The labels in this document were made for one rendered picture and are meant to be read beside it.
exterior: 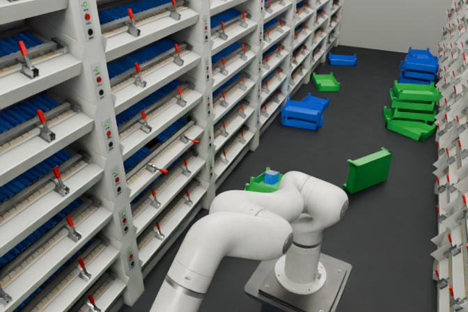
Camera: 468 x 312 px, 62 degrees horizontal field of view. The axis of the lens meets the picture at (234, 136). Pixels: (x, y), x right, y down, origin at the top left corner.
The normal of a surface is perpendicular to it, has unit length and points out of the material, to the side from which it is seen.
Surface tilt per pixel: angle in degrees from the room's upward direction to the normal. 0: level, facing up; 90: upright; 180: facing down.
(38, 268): 22
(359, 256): 0
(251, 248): 83
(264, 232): 55
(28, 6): 113
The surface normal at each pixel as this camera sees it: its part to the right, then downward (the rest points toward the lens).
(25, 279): 0.35, -0.73
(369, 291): 0.00, -0.87
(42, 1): 0.84, 0.52
